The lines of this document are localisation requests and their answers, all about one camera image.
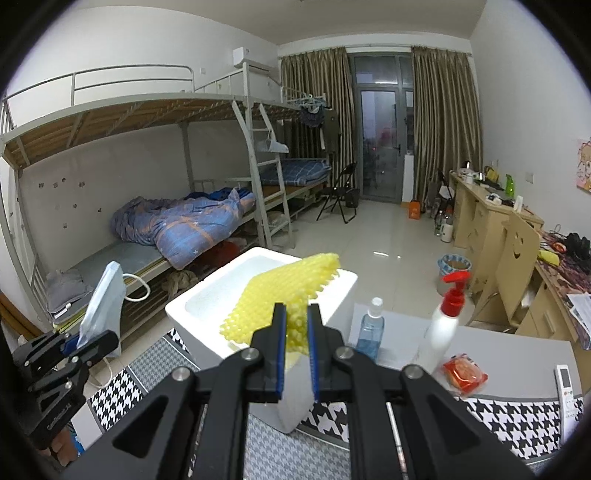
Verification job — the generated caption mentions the white air conditioner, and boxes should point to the white air conditioner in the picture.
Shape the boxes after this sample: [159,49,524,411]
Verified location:
[232,47,274,73]

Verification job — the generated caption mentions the blue rimmed trash bin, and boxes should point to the blue rimmed trash bin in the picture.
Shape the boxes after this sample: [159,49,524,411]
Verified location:
[437,253,472,296]

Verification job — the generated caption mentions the white red pump bottle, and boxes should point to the white red pump bottle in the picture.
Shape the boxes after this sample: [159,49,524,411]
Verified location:
[413,271,470,374]

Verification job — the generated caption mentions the metal bunk bed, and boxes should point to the metal bunk bed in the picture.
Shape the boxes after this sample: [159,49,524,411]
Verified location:
[1,64,308,333]

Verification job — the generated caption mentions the red snack packet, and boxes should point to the red snack packet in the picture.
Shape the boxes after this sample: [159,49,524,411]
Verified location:
[442,354,488,395]

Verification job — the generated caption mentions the person left hand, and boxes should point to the person left hand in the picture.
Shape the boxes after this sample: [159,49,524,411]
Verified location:
[49,428,78,467]

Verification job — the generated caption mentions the far wooden desk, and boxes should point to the far wooden desk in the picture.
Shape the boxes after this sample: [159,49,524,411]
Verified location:
[450,171,545,278]

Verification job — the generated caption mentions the brown curtain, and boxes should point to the brown curtain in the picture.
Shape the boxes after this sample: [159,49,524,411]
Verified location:
[411,46,483,203]
[280,47,356,186]

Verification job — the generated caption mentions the brown curtain left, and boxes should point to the brown curtain left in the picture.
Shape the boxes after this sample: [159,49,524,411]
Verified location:
[280,47,356,186]

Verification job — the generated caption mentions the blue spray bottle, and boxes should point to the blue spray bottle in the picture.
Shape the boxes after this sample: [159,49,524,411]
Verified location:
[356,297,385,362]

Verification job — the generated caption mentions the wooden smiley chair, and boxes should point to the wooden smiley chair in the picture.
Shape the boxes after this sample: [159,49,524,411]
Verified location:
[467,212,541,331]

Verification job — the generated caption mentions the glass balcony door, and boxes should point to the glass balcony door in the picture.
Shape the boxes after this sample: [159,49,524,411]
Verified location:
[349,52,414,204]

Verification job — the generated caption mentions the houndstooth table mat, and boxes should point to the houndstooth table mat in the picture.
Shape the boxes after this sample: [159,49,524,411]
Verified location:
[88,329,561,479]

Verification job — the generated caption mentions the anime girl poster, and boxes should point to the anime girl poster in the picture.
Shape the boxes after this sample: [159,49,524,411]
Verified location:
[576,140,591,193]

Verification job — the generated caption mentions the brown curtain right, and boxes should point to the brown curtain right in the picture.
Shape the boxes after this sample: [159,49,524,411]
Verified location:
[411,46,483,203]

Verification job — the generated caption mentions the green spray bottle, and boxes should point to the green spray bottle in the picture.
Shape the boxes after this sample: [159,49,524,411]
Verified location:
[505,174,515,198]

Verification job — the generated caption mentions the black folding chair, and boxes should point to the black folding chair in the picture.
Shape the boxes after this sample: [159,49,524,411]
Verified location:
[315,162,360,224]

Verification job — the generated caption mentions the yellow sponge cloth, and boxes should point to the yellow sponge cloth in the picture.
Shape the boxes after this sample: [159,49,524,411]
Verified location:
[221,253,341,354]

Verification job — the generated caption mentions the white styrofoam box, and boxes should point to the white styrofoam box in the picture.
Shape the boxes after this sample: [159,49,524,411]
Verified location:
[165,247,358,433]

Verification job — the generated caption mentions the white papers on desk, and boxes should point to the white papers on desk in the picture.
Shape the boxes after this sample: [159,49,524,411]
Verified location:
[567,293,591,351]

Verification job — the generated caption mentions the white remote control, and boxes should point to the white remote control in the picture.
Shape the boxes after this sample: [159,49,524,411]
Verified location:
[555,365,578,427]

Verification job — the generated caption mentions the wooden desk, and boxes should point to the wooden desk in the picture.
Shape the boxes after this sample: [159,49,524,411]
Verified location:
[450,171,545,278]
[516,230,590,352]

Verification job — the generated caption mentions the orange bag on floor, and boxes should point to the orange bag on floor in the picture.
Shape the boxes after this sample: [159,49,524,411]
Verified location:
[408,201,422,220]

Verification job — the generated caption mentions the blue plaid quilt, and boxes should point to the blue plaid quilt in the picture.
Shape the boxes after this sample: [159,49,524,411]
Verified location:
[110,187,256,270]

